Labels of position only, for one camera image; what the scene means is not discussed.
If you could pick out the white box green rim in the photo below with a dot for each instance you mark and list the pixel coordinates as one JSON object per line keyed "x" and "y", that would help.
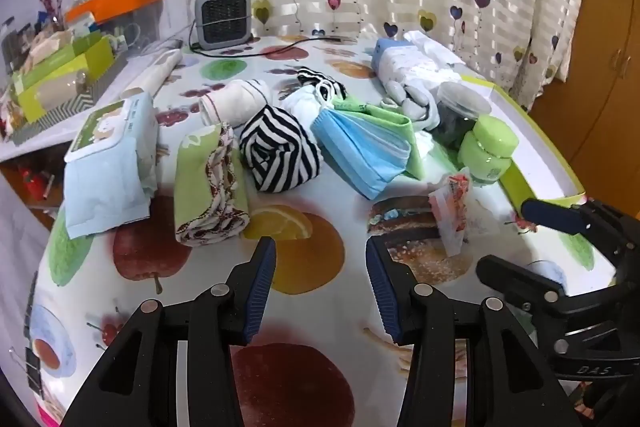
{"x": 540, "y": 157}

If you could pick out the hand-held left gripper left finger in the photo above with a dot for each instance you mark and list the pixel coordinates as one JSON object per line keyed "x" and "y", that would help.
{"x": 260, "y": 287}

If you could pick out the small black white striped sock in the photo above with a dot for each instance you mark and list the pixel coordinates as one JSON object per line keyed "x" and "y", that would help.
{"x": 322, "y": 82}

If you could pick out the wooden wardrobe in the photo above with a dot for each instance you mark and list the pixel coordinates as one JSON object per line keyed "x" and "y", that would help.
{"x": 600, "y": 82}

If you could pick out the blue white tissue pack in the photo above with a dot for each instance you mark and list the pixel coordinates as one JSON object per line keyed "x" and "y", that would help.
{"x": 410, "y": 62}

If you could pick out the grey white sock bundle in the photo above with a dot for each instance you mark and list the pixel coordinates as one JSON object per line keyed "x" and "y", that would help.
{"x": 415, "y": 104}

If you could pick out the white knotted sock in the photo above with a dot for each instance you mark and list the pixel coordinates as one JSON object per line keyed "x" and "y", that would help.
{"x": 305, "y": 107}

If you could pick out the orange lidded clear container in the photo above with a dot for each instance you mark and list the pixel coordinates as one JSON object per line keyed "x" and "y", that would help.
{"x": 120, "y": 2}

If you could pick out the green cream jar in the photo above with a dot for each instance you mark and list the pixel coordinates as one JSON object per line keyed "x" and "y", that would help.
{"x": 487, "y": 147}

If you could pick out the red white snack packet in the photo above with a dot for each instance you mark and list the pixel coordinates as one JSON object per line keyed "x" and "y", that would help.
{"x": 452, "y": 212}

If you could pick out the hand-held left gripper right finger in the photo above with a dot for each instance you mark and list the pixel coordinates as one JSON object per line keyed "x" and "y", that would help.
{"x": 382, "y": 292}

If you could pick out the green cloth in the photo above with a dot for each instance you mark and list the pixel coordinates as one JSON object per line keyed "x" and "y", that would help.
{"x": 400, "y": 127}

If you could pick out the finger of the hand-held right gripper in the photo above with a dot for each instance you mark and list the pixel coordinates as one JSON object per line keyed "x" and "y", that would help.
{"x": 550, "y": 214}
{"x": 515, "y": 282}

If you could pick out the clear plastic jar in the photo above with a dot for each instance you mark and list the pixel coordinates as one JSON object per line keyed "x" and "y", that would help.
{"x": 460, "y": 112}

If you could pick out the grey space heater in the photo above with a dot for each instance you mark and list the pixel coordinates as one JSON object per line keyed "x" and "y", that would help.
{"x": 222, "y": 17}

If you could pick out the green cardboard boxes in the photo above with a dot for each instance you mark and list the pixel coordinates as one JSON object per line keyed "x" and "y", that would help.
{"x": 60, "y": 77}

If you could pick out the green patterned towel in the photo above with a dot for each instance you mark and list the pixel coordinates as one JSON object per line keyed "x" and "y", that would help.
{"x": 205, "y": 187}

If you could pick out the white cloth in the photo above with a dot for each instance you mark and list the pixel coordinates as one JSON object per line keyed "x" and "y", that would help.
{"x": 55, "y": 142}

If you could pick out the wet wipes pack green lid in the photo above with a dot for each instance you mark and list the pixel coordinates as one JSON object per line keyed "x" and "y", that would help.
{"x": 107, "y": 157}

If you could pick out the grey chevron box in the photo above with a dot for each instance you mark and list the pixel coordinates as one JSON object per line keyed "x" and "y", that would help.
{"x": 85, "y": 102}

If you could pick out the white sock red stitch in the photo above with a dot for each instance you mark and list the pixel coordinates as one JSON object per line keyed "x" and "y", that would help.
{"x": 235, "y": 99}

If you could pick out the large black white striped sock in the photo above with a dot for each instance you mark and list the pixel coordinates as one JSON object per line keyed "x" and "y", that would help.
{"x": 277, "y": 152}

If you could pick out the blue face mask stack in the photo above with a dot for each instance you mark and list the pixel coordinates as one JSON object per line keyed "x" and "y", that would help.
{"x": 365, "y": 152}

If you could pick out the fruit print tablecloth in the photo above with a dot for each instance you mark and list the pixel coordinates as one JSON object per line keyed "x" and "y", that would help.
{"x": 320, "y": 257}

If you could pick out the white rolled sheet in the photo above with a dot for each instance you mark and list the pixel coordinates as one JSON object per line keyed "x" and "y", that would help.
{"x": 155, "y": 72}

